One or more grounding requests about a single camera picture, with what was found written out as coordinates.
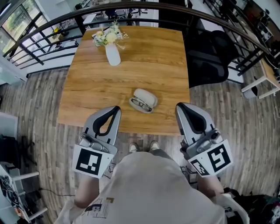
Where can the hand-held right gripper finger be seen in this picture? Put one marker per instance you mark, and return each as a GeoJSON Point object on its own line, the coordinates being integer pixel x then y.
{"type": "Point", "coordinates": [210, 125]}
{"type": "Point", "coordinates": [188, 136]}

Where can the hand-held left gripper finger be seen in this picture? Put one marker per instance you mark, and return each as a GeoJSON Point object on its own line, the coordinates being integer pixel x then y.
{"type": "Point", "coordinates": [89, 124]}
{"type": "Point", "coordinates": [117, 127]}

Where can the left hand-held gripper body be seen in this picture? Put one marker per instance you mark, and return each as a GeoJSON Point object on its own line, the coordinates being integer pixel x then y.
{"type": "Point", "coordinates": [89, 162]}

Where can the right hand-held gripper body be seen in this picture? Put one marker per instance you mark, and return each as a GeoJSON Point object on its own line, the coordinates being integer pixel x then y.
{"type": "Point", "coordinates": [218, 158]}

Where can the thin wooden stick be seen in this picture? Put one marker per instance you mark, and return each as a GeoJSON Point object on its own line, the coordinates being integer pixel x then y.
{"type": "Point", "coordinates": [141, 103]}

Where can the grey glasses case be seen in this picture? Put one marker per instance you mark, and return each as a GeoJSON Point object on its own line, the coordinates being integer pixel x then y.
{"type": "Point", "coordinates": [144, 93]}

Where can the person's right forearm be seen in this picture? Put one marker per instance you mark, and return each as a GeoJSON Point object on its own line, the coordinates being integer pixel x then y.
{"type": "Point", "coordinates": [210, 186]}

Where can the person's left forearm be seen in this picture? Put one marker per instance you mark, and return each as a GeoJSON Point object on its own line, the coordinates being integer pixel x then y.
{"type": "Point", "coordinates": [87, 190]}

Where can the person's left beige shoe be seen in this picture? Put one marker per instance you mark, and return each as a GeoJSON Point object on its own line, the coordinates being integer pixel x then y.
{"type": "Point", "coordinates": [133, 147]}

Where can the person's beige shoe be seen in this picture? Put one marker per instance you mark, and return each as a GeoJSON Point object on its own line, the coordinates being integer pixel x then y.
{"type": "Point", "coordinates": [133, 147]}
{"type": "Point", "coordinates": [154, 145]}

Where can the person's right beige shoe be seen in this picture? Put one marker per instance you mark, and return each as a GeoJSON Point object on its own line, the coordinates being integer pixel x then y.
{"type": "Point", "coordinates": [154, 145]}

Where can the white waste bin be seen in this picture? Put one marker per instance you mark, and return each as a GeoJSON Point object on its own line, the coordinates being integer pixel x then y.
{"type": "Point", "coordinates": [250, 93]}

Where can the black mesh office chair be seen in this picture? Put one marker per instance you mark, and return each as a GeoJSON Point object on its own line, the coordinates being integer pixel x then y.
{"type": "Point", "coordinates": [207, 63]}

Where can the person's beige printed shirt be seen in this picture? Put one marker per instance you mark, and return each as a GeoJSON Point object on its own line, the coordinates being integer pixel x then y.
{"type": "Point", "coordinates": [148, 186]}

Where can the wooden side desk white legs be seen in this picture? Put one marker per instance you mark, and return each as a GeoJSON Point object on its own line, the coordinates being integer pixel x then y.
{"type": "Point", "coordinates": [268, 72]}

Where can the black swivel office chair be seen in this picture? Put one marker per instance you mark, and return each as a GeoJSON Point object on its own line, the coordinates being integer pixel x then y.
{"type": "Point", "coordinates": [11, 148]}

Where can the yellow and white flower bouquet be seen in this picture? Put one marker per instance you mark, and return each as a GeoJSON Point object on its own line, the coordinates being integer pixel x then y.
{"type": "Point", "coordinates": [110, 37]}

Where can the stack of books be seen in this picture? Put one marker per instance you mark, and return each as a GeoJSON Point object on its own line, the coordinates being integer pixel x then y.
{"type": "Point", "coordinates": [106, 31]}

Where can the black railing with wooden handrail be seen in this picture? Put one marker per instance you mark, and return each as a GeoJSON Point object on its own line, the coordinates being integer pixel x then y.
{"type": "Point", "coordinates": [79, 25]}

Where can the large dark-framed window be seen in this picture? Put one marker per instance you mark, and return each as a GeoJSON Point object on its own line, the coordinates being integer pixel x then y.
{"type": "Point", "coordinates": [19, 19]}

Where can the white metal-frame desk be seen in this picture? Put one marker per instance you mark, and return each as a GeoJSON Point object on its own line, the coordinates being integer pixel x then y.
{"type": "Point", "coordinates": [26, 175]}

